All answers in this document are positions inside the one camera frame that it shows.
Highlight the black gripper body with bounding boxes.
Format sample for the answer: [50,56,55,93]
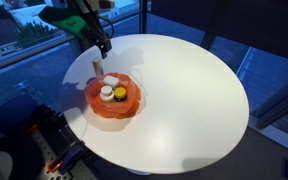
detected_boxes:
[78,0,113,51]

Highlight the white lotion bottle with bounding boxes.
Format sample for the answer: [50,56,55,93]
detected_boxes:
[92,57,105,78]

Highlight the white square cap bottle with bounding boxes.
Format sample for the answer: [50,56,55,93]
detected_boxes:
[102,75,120,88]

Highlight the white round cap bottle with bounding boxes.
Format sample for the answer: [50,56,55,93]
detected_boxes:
[99,85,115,103]

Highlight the yellow black-capped object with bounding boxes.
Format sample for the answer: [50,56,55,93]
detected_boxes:
[113,86,128,102]

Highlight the dark vertical window mullion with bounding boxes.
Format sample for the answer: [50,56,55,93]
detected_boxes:
[139,0,149,35]

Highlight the orange plastic bag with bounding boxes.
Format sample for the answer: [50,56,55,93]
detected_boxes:
[84,72,142,120]

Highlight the grey metal handrail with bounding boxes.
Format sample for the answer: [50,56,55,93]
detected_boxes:
[0,34,75,75]

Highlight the purple clamp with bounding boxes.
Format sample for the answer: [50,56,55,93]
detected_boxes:
[47,141,85,175]

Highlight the black perforated mounting board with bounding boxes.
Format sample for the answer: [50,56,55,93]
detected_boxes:
[23,109,88,180]

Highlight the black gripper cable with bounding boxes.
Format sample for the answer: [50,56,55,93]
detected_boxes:
[98,15,116,38]

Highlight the white table pedestal base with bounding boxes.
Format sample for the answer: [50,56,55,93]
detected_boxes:
[127,168,152,176]

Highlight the dark window frame beam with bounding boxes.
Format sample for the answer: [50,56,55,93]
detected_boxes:
[250,83,288,131]

